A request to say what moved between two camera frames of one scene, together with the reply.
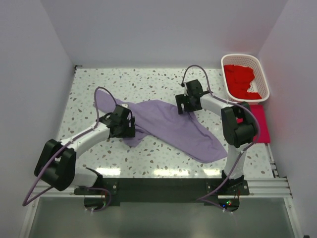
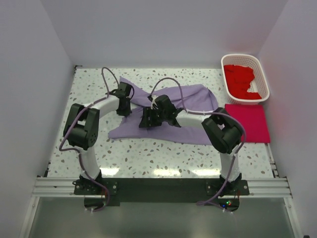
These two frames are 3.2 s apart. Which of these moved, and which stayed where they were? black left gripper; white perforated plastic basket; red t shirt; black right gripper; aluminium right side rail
Moved: black right gripper; black left gripper
Stayed: red t shirt; white perforated plastic basket; aluminium right side rail
